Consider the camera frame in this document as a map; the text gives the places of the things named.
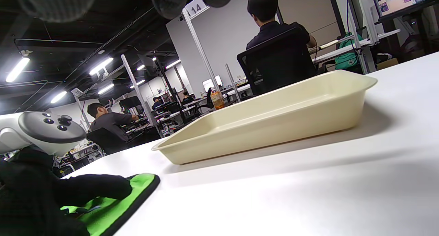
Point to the person's left hand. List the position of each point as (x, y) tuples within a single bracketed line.
[(27, 195)]

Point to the white computer monitor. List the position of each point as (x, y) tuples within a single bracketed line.
[(210, 83)]

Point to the cardboard box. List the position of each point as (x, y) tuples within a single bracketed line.
[(387, 63)]

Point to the green backpack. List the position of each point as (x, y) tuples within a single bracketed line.
[(348, 59)]

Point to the orange drink bottle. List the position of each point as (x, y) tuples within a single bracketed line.
[(217, 100)]

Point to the green cloth with black edge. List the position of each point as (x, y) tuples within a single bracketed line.
[(116, 208)]

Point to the white controller with black buttons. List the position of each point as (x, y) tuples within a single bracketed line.
[(48, 129)]

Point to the white workbench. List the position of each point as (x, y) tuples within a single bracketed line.
[(343, 49)]

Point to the black mesh office chair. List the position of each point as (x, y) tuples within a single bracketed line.
[(277, 68)]

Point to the person's right hand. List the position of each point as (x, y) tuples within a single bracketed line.
[(58, 2)]

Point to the cream plastic tray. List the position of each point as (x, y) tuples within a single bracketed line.
[(274, 119)]

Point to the white post with number sign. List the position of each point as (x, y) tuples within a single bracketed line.
[(200, 40)]

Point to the ceiling light tube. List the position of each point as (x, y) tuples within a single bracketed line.
[(58, 97), (173, 63), (101, 66), (17, 70), (106, 89)]

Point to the white metal post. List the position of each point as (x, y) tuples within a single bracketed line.
[(137, 88)]

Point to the black computer monitor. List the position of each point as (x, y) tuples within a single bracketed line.
[(130, 102)]

